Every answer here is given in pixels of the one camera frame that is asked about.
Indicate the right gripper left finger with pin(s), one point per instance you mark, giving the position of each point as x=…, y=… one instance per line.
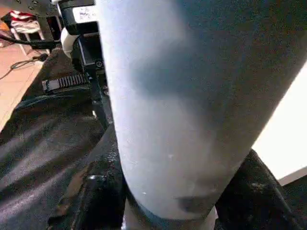
x=96, y=191

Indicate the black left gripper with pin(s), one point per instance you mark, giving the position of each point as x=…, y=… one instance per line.
x=86, y=48

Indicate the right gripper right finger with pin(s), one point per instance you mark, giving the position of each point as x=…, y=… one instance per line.
x=268, y=196

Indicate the white plastic table top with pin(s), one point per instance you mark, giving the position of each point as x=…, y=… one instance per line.
x=288, y=134

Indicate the white plastic table leg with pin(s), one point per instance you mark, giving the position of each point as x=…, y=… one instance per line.
x=192, y=96

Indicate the black plastic mat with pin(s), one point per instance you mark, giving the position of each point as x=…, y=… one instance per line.
x=38, y=143

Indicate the white plastic stool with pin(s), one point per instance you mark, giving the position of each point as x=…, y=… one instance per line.
x=33, y=36

